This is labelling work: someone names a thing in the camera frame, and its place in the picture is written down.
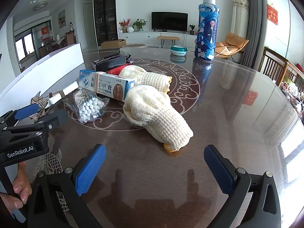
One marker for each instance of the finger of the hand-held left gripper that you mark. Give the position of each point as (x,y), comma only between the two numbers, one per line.
(26,111)
(54,118)

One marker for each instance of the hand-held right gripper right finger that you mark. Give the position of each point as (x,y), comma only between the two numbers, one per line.
(218,168)

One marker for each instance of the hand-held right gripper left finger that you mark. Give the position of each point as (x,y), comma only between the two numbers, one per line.
(91,168)

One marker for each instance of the tan patterned pouch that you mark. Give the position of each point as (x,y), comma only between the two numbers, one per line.
(38,99)

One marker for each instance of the white plastic bottle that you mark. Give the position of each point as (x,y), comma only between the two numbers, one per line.
(68,89)

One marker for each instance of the bag of cotton swabs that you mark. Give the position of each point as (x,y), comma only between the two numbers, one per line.
(87,106)

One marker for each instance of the large white container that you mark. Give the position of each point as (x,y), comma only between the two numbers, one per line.
(47,68)

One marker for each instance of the blue and white medicine box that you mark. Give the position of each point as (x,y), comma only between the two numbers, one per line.
(106,85)

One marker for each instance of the cream knitted glove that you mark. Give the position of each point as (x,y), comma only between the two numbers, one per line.
(147,78)
(154,114)

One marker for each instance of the person's left hand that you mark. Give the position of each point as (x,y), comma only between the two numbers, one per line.
(22,190)

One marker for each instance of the red pouch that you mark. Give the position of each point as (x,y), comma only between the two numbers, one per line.
(114,71)

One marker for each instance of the black cardboard box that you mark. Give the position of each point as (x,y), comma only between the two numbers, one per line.
(109,61)

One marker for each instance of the red window decoration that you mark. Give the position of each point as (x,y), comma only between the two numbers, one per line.
(45,32)

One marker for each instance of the brown cardboard box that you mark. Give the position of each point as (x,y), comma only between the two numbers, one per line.
(111,44)

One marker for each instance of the pile of cluttered goods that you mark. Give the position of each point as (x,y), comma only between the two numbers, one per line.
(293,97)

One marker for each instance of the round ceiling light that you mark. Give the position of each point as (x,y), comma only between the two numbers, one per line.
(40,6)

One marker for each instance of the dark glass display cabinet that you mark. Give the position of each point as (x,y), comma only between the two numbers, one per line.
(104,16)

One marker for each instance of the white round vase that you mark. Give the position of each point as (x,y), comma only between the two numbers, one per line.
(130,29)

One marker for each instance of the red flower arrangement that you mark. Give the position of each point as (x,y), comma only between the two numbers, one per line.
(124,23)

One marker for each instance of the wooden slatted chair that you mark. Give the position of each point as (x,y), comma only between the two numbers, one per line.
(270,61)
(294,76)

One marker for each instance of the white television cabinet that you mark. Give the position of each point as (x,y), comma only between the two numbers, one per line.
(142,36)

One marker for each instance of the teal and white round device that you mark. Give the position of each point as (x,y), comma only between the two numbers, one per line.
(179,49)

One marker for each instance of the green potted plant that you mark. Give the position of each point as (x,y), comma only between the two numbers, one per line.
(139,24)

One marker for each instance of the orange lounge chair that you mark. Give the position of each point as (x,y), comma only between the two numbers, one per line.
(234,41)

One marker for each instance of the blue patterned bottle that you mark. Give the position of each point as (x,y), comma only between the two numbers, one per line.
(206,33)

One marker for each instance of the wooden bench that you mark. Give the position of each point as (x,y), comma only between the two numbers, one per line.
(167,38)

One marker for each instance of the small potted plant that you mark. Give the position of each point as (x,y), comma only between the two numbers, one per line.
(192,28)

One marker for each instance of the grey curtain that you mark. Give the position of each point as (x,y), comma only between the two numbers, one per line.
(254,28)

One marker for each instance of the black television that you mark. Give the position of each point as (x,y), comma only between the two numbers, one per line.
(169,21)

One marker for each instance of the covered standing air conditioner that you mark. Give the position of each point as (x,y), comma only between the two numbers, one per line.
(239,16)

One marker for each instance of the framed wall painting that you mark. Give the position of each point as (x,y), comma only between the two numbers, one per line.
(61,18)

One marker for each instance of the red wall hanging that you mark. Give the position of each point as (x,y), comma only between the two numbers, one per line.
(272,14)

